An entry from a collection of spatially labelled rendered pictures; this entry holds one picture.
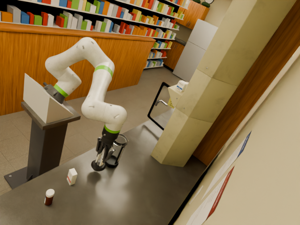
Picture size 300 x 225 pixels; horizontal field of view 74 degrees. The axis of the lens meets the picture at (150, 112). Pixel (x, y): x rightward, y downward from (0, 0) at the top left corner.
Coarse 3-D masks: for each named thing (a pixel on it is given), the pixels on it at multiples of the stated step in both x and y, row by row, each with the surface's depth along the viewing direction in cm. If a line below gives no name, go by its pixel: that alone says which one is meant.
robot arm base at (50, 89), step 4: (44, 84) 162; (44, 88) 155; (48, 88) 156; (52, 88) 152; (48, 92) 149; (52, 92) 150; (56, 92) 151; (52, 96) 149; (56, 96) 150; (60, 96) 153; (56, 100) 151; (60, 100) 153
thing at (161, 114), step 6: (162, 90) 179; (162, 96) 180; (168, 96) 176; (162, 102) 182; (168, 102) 178; (156, 108) 188; (162, 108) 183; (168, 108) 179; (174, 108) 175; (150, 114) 193; (156, 114) 189; (162, 114) 184; (168, 114) 180; (156, 120) 190; (162, 120) 185; (168, 120) 181; (162, 126) 186
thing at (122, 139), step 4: (120, 136) 132; (124, 136) 132; (116, 140) 134; (120, 140) 134; (124, 140) 132; (128, 140) 130; (120, 144) 124; (124, 144) 125; (116, 148) 127; (120, 148) 127; (108, 152) 132; (116, 152) 128; (112, 156) 130; (116, 156) 130; (108, 160) 133; (112, 160) 132; (112, 164) 134
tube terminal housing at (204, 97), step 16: (192, 80) 126; (208, 80) 121; (192, 96) 129; (208, 96) 127; (224, 96) 129; (176, 112) 138; (192, 112) 132; (208, 112) 134; (176, 128) 141; (192, 128) 140; (208, 128) 143; (160, 144) 153; (176, 144) 147; (192, 144) 150; (160, 160) 156; (176, 160) 157
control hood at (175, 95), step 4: (168, 88) 137; (172, 88) 137; (172, 92) 136; (176, 92) 135; (180, 92) 137; (172, 96) 137; (176, 96) 135; (180, 96) 133; (172, 100) 137; (176, 100) 136; (172, 104) 138; (176, 104) 137
